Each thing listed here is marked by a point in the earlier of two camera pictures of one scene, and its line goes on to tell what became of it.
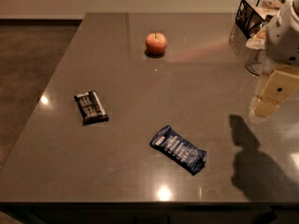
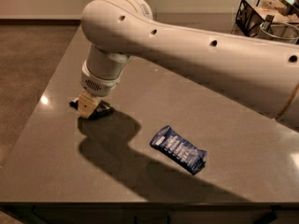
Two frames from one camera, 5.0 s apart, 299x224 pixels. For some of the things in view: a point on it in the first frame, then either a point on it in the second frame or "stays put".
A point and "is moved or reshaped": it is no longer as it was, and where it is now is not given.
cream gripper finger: [279, 87] → [100, 76]
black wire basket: [252, 12] stays put
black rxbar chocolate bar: [91, 108] is moved or reshaped
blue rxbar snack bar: [178, 149] stays put
